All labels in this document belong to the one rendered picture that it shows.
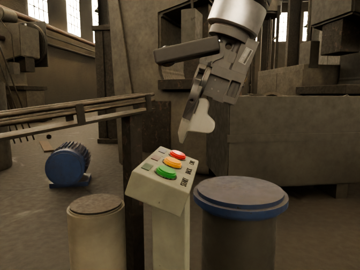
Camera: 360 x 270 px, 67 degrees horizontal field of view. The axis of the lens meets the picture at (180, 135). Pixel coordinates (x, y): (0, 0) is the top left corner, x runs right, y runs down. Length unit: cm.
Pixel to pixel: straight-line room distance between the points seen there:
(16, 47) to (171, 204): 797
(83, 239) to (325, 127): 182
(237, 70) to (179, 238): 35
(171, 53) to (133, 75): 228
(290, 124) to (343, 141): 43
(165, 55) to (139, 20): 231
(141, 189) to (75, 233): 18
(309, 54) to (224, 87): 314
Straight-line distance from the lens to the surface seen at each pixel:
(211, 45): 48
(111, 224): 60
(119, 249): 64
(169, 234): 60
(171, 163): 58
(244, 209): 85
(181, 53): 48
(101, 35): 442
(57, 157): 226
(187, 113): 47
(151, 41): 269
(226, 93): 49
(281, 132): 198
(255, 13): 48
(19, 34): 832
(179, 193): 49
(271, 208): 89
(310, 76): 359
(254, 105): 188
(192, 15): 234
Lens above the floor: 75
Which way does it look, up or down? 8 degrees down
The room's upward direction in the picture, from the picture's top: straight up
